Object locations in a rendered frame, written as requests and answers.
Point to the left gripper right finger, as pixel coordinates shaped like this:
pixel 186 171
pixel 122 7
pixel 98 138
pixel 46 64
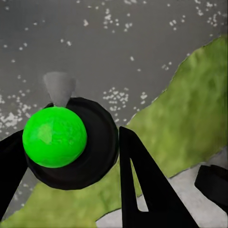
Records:
pixel 165 208

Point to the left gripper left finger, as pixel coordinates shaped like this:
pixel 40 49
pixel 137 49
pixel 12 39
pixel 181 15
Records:
pixel 13 165

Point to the insectifuge atomizer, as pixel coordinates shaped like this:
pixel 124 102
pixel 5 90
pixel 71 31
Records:
pixel 73 142

